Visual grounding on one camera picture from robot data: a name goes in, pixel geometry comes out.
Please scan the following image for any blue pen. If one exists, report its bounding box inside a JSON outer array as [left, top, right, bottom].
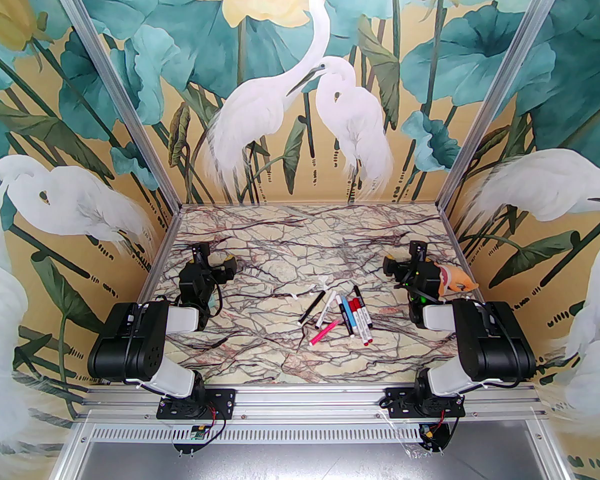
[[337, 295, 357, 338]]

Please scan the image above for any black pen with white label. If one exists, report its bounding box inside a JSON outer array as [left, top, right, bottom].
[[315, 298, 333, 330]]

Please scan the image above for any thin black pen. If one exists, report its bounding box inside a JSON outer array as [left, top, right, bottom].
[[299, 291, 327, 325]]

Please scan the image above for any pink highlighter pen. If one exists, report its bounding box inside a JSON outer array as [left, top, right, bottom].
[[308, 319, 342, 346]]

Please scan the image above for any orange fish plush toy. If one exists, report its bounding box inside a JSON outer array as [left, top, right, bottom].
[[437, 263, 481, 294]]

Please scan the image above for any perforated metal strip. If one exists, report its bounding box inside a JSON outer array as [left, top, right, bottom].
[[80, 424, 431, 444]]

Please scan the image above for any grey metal panel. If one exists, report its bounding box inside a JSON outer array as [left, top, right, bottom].
[[55, 440, 571, 480]]

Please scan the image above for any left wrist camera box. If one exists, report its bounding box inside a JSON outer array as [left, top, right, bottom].
[[189, 241, 212, 269]]

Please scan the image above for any aluminium back rail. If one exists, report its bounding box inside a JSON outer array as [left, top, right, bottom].
[[177, 201, 443, 209]]

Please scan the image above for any aluminium rail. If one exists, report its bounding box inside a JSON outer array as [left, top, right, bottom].
[[177, 201, 443, 209], [75, 387, 551, 421]]

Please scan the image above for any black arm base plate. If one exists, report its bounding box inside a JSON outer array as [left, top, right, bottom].
[[157, 387, 237, 419], [384, 387, 467, 419]]

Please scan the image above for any aluminium front rail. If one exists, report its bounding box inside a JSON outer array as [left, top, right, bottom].
[[75, 387, 551, 421]]

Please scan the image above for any aluminium frame post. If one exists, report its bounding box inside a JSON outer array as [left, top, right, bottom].
[[44, 0, 181, 208], [437, 0, 576, 209]]

